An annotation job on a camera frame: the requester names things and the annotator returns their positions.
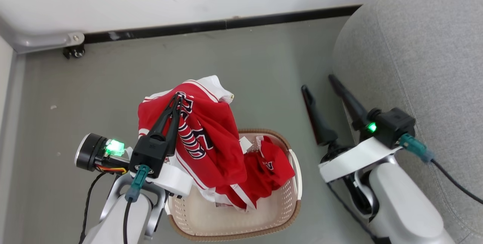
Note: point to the red white striped jersey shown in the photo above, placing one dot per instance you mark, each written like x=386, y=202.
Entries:
x=215, y=130

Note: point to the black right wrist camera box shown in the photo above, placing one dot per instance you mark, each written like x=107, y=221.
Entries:
x=394, y=125

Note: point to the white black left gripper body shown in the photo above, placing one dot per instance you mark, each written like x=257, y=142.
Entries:
x=90, y=152

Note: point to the cream laundry basket brown rim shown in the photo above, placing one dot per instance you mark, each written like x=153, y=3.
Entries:
x=226, y=223

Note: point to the small black caster wheel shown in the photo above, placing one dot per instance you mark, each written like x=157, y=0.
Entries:
x=74, y=51

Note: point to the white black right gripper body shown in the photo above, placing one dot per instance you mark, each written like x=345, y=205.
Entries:
x=354, y=159

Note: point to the plain red garment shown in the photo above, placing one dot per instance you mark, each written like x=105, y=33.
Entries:
x=271, y=168

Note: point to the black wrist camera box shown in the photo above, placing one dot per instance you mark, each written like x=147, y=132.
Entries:
x=394, y=125
x=149, y=155

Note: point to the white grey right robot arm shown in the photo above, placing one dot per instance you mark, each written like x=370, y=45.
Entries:
x=407, y=213

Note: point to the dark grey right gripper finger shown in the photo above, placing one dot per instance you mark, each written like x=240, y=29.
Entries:
x=319, y=123
x=351, y=104

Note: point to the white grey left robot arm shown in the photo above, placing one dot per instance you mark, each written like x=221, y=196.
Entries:
x=109, y=225

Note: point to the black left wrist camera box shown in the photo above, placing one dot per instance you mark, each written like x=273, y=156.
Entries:
x=149, y=155

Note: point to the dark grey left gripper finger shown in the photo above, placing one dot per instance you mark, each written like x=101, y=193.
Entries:
x=174, y=130
x=162, y=123

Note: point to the grey metal floor bracket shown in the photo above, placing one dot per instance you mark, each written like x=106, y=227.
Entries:
x=41, y=40

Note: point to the grey fabric cushion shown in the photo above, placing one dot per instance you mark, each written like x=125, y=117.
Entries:
x=434, y=47

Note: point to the black baseboard strip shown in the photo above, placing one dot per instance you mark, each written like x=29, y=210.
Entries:
x=226, y=23

